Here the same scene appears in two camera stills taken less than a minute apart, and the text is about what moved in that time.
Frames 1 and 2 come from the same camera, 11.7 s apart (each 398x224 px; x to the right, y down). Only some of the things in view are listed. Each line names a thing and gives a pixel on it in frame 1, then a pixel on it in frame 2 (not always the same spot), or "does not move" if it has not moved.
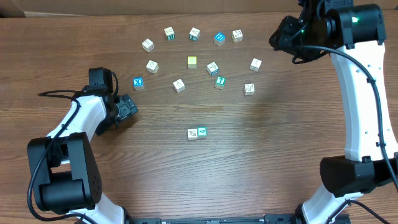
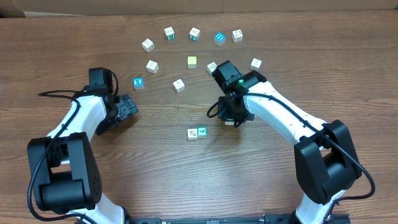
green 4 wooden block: (202, 132) does not move
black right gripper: (285, 39) → (225, 114)
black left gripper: (126, 104) does not move
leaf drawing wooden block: (192, 134) does not move
